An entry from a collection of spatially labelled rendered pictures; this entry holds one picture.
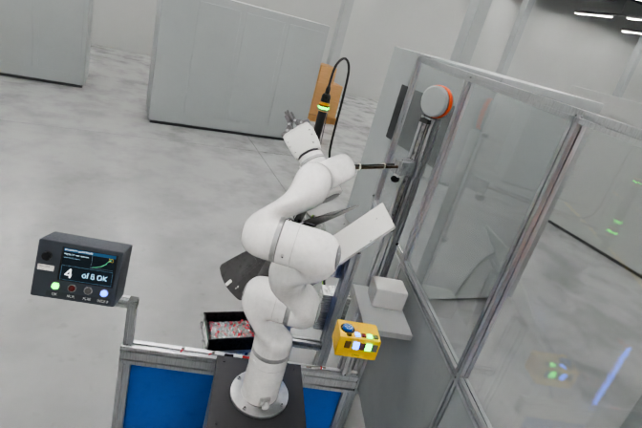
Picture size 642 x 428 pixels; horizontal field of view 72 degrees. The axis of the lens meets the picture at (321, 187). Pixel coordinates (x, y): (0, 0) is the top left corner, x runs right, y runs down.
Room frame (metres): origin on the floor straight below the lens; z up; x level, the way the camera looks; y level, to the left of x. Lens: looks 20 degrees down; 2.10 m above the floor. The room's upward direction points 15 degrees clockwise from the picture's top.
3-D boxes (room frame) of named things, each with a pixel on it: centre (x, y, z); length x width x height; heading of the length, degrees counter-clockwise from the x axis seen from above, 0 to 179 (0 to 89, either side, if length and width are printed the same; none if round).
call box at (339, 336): (1.41, -0.28, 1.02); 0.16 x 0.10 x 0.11; 100
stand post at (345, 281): (1.90, -0.24, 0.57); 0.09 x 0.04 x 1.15; 10
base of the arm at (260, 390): (1.11, 0.02, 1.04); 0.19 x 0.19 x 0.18
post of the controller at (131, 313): (1.27, 0.53, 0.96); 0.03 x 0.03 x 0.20; 10
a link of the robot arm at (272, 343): (1.12, 0.05, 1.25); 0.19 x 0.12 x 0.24; 87
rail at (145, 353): (1.34, 0.11, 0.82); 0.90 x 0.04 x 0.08; 100
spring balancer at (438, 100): (2.22, -0.44, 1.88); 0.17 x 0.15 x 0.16; 10
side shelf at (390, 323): (1.92, -0.45, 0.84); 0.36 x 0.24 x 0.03; 10
